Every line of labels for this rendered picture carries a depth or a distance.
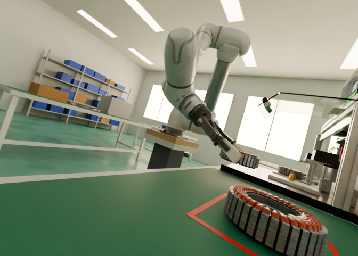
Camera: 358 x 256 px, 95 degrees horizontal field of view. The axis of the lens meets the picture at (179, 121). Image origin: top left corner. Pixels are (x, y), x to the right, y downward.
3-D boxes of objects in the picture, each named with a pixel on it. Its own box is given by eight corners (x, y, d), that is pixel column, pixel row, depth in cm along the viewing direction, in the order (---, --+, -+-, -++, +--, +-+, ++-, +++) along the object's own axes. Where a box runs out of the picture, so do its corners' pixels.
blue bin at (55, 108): (44, 108, 521) (46, 102, 522) (57, 111, 551) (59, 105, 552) (49, 110, 498) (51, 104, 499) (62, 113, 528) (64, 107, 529)
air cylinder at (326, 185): (319, 189, 74) (323, 178, 74) (317, 187, 80) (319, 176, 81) (335, 195, 71) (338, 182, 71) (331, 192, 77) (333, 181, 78)
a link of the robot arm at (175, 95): (177, 118, 65) (177, 93, 55) (157, 95, 73) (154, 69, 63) (198, 107, 69) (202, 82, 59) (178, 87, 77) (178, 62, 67)
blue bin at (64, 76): (54, 79, 526) (57, 71, 527) (64, 82, 549) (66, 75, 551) (60, 80, 503) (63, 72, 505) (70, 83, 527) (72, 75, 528)
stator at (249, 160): (213, 156, 48) (217, 143, 48) (225, 157, 57) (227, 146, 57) (254, 171, 41) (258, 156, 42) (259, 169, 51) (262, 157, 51)
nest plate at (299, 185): (267, 177, 62) (268, 174, 62) (270, 174, 74) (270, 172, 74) (318, 195, 53) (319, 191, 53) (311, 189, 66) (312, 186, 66)
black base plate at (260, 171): (219, 170, 60) (221, 163, 60) (249, 166, 112) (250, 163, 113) (437, 256, 33) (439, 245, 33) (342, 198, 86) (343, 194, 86)
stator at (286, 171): (278, 173, 81) (280, 165, 82) (275, 171, 91) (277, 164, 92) (305, 182, 76) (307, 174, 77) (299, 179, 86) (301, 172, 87)
